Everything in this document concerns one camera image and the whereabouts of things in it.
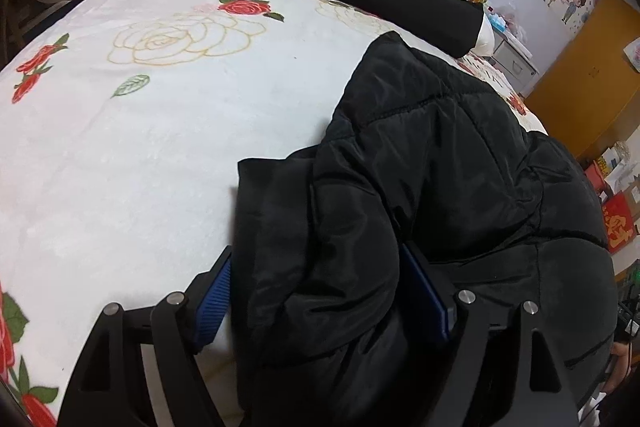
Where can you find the black hooded puffer jacket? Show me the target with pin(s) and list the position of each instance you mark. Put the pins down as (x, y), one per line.
(425, 157)

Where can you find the red yellow box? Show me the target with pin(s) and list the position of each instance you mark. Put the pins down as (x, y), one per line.
(597, 177)

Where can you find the person's right hand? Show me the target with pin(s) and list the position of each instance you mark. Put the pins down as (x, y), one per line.
(617, 367)

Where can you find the floral white bed blanket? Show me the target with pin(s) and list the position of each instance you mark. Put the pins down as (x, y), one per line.
(125, 132)

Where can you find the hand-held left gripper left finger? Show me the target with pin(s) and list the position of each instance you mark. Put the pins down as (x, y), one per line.
(212, 302)

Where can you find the white plastic bag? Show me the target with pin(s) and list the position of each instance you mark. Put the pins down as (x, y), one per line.
(632, 54)

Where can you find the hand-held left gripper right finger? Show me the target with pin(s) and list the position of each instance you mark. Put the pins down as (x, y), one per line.
(425, 292)

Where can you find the red gift box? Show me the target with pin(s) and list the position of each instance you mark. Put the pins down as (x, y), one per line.
(620, 222)

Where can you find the grey drawer cabinet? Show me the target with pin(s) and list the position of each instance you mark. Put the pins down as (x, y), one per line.
(515, 62)

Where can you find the blue tissue pack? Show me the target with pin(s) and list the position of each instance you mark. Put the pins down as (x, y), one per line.
(498, 19)

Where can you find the wooden wardrobe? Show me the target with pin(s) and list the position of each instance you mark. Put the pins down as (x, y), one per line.
(590, 82)

